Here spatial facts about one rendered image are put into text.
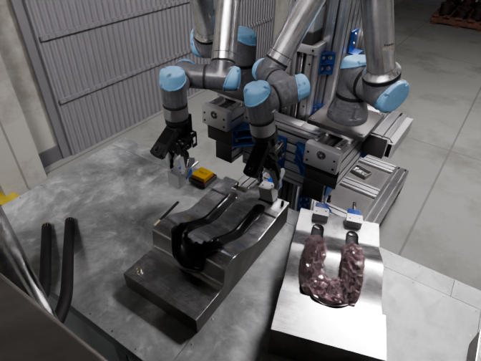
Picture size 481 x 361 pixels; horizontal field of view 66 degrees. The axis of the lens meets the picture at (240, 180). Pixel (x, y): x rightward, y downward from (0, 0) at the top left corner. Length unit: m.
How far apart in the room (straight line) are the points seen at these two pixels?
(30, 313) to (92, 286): 0.97
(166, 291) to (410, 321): 0.67
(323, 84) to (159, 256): 0.98
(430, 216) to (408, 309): 1.69
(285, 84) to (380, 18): 0.31
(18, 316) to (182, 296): 0.83
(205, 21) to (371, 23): 0.63
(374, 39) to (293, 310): 0.77
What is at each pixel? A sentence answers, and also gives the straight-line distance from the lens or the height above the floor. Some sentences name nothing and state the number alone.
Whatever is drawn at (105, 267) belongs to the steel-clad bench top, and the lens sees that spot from 1.23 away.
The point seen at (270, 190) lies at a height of 0.95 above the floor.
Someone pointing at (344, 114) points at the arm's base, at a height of 1.08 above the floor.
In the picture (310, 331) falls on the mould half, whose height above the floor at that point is 0.91.
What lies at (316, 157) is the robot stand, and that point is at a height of 0.95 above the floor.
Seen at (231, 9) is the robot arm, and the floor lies 1.43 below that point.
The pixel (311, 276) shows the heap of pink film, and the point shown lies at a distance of 1.05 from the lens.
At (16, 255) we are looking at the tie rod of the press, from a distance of 0.62.
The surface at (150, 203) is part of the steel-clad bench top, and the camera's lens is 1.40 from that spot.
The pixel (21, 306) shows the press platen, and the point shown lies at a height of 1.54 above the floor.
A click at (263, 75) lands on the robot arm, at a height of 1.27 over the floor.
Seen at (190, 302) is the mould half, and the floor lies 0.86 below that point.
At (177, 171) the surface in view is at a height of 0.96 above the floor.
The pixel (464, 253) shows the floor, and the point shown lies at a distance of 2.68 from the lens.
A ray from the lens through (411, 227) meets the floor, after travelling 2.69.
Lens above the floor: 1.71
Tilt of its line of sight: 38 degrees down
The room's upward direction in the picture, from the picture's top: 2 degrees clockwise
